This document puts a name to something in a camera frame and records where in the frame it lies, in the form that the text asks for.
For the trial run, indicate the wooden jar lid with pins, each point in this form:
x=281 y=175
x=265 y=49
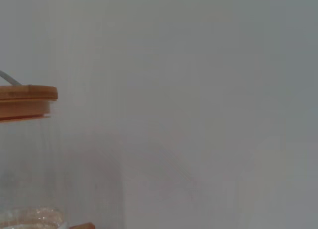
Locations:
x=24 y=99

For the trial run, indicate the wooden dispenser stand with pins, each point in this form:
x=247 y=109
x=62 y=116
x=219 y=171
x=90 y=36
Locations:
x=83 y=226

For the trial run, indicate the glass water dispenser jar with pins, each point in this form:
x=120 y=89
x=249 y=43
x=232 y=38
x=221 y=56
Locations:
x=29 y=214

